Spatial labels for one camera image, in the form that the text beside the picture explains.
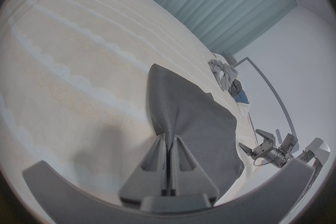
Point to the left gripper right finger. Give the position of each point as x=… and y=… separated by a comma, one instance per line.
x=202, y=186

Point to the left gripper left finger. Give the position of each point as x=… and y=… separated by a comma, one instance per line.
x=136, y=183

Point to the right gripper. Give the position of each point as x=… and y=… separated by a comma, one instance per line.
x=265, y=149

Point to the black T-shirt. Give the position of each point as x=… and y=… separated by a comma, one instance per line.
x=189, y=112

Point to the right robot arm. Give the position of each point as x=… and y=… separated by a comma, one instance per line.
x=319, y=149

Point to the white garment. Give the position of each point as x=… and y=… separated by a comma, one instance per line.
x=244, y=108

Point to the dark blue garment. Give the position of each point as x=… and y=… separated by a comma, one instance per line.
x=242, y=97

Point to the shiny black garment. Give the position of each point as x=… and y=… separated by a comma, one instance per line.
x=236, y=87

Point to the grey garment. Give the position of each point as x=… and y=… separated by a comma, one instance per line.
x=223, y=73

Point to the grey bedside table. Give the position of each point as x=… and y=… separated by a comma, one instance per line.
x=229, y=57

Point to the white printed pillow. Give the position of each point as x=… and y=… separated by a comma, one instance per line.
x=215, y=55

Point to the blue-green curtain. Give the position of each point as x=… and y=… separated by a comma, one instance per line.
x=236, y=2

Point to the bed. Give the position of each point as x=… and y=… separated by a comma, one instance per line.
x=78, y=47

